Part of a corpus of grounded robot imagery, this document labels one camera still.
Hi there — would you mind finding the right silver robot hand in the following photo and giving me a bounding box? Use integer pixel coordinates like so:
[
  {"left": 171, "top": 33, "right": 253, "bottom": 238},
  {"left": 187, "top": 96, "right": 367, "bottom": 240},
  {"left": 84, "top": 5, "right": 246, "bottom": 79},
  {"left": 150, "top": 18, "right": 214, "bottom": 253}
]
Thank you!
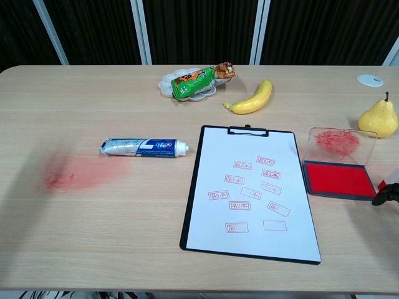
[{"left": 371, "top": 183, "right": 399, "bottom": 207}]

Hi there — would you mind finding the white red rectangular stamp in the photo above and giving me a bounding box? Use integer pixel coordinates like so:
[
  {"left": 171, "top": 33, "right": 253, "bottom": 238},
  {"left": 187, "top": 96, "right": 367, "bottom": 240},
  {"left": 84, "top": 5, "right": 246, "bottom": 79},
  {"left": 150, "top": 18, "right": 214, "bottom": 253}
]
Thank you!
[{"left": 377, "top": 166, "right": 399, "bottom": 191}]

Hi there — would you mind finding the red ink pad clear lid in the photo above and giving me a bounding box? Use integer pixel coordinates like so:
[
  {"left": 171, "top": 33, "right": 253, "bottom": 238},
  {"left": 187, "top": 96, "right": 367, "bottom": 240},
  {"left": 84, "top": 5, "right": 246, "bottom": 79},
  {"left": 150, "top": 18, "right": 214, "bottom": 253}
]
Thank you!
[{"left": 301, "top": 126, "right": 380, "bottom": 201}]

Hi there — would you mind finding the yellow pear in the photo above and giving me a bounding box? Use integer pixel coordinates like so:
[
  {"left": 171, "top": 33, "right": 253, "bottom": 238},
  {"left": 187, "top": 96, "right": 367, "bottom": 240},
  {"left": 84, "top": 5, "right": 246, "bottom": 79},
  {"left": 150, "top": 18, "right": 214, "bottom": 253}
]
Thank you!
[{"left": 357, "top": 91, "right": 399, "bottom": 139}]

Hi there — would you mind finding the black clipboard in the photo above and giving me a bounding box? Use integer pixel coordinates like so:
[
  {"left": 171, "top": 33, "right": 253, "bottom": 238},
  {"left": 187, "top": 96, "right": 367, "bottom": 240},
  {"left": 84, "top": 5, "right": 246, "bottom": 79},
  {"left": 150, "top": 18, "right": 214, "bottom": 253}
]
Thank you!
[{"left": 180, "top": 125, "right": 322, "bottom": 265}]

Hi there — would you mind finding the yellow banana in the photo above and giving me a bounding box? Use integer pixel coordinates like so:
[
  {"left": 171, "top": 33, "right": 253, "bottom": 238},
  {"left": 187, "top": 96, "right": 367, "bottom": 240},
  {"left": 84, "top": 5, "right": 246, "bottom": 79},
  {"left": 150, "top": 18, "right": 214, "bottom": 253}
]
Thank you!
[{"left": 223, "top": 79, "right": 273, "bottom": 115}]

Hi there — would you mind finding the white stamped paper sheet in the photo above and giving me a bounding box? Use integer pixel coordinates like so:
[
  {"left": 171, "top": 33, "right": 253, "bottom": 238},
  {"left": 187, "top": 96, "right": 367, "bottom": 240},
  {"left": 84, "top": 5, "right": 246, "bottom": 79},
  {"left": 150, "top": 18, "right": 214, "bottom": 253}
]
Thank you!
[{"left": 185, "top": 126, "right": 322, "bottom": 262}]

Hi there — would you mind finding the green orange snack bag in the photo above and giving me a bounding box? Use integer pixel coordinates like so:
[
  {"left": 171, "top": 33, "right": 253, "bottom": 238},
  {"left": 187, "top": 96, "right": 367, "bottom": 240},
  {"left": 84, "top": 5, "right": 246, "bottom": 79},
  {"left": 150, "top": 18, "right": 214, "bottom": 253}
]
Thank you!
[{"left": 170, "top": 62, "right": 237, "bottom": 101}]

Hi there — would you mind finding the white flower-shaped plate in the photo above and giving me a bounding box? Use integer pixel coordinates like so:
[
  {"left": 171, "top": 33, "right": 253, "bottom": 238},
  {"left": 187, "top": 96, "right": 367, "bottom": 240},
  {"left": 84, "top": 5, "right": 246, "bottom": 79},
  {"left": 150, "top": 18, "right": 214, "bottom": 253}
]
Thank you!
[{"left": 157, "top": 67, "right": 219, "bottom": 102}]

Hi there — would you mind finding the blue white toothpaste tube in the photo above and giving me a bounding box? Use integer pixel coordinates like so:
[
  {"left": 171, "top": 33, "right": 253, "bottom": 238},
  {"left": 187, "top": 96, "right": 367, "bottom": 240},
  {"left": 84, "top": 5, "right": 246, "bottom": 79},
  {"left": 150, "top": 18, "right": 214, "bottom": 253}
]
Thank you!
[{"left": 99, "top": 137, "right": 190, "bottom": 158}]

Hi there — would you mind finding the white round cable grommet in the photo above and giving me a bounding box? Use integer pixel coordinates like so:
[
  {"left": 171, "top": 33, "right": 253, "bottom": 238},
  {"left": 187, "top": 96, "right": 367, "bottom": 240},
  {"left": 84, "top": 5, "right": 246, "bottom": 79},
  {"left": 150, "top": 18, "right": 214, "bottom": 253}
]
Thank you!
[{"left": 357, "top": 74, "right": 384, "bottom": 87}]

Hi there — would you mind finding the white partition post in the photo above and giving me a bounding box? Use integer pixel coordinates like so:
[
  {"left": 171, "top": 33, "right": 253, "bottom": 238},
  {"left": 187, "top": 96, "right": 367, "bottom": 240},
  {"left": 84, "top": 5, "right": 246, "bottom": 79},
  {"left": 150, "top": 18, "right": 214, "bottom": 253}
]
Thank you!
[
  {"left": 32, "top": 0, "right": 69, "bottom": 65},
  {"left": 130, "top": 0, "right": 153, "bottom": 65},
  {"left": 249, "top": 0, "right": 271, "bottom": 65},
  {"left": 382, "top": 42, "right": 399, "bottom": 66}
]

